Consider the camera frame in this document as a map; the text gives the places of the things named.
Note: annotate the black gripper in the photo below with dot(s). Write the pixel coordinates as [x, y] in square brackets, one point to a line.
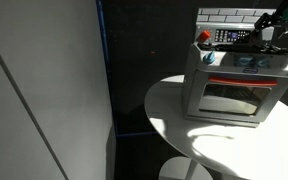
[284, 10]

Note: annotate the blue stove knob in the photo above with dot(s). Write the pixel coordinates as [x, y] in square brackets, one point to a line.
[261, 61]
[209, 58]
[245, 61]

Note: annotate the black stove burner grate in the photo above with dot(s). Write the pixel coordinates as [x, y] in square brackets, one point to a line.
[237, 48]

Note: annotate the red round stove knob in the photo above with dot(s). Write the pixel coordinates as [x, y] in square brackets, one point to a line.
[204, 36]

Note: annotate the grey toy stove oven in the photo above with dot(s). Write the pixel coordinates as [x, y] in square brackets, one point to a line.
[190, 86]

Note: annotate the white table pedestal base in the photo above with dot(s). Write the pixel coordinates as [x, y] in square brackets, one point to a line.
[177, 170]

